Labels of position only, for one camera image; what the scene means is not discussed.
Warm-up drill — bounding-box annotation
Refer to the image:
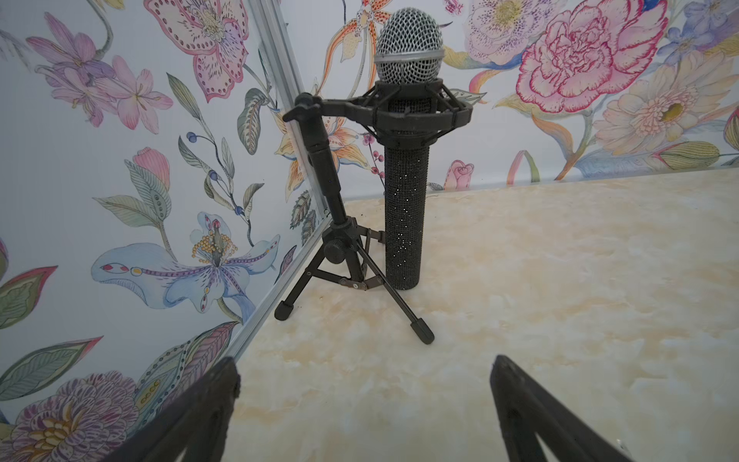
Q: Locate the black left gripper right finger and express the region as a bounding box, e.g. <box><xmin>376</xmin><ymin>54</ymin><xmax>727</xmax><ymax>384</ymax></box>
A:
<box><xmin>490</xmin><ymin>355</ymin><xmax>631</xmax><ymax>462</ymax></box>

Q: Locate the black rhinestone microphone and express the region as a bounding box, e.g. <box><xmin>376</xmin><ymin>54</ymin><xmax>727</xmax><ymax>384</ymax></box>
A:
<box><xmin>375</xmin><ymin>7</ymin><xmax>443</xmax><ymax>291</ymax></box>

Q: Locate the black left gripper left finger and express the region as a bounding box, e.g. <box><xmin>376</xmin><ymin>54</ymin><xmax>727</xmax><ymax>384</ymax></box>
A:
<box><xmin>105</xmin><ymin>357</ymin><xmax>241</xmax><ymax>462</ymax></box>

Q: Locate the black tripod mic stand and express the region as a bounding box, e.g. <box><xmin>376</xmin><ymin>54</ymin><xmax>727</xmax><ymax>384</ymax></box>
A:
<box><xmin>274</xmin><ymin>78</ymin><xmax>473</xmax><ymax>345</ymax></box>

